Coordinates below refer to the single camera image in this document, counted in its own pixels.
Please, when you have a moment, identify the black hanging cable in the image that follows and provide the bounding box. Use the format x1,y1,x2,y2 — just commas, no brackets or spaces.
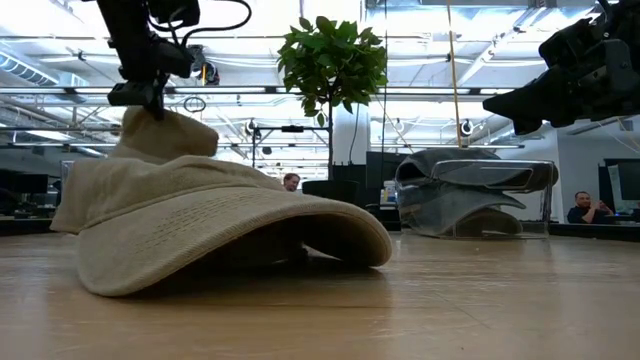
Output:
380,0,390,154

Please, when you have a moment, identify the black ceiling-mounted device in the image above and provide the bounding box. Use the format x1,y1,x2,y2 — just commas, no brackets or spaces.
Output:
192,44,221,87

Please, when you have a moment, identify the green leafy small tree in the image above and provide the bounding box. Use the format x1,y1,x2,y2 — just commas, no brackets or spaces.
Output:
276,15,389,182

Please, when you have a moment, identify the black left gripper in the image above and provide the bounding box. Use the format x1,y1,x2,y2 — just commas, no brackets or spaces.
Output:
97,0,195,122

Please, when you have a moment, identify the white blue bottle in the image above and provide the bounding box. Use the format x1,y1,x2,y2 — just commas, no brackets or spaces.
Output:
381,179,400,206

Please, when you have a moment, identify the clear plastic bin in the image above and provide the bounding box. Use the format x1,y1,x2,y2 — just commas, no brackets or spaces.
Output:
396,158,557,240

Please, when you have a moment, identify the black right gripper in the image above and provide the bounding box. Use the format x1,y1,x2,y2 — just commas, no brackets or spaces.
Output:
481,0,640,137

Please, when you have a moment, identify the yellow hanging cable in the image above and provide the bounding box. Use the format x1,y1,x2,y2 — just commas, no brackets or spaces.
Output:
445,0,465,151

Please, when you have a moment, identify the black monitor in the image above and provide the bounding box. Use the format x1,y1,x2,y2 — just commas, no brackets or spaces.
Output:
602,157,640,216

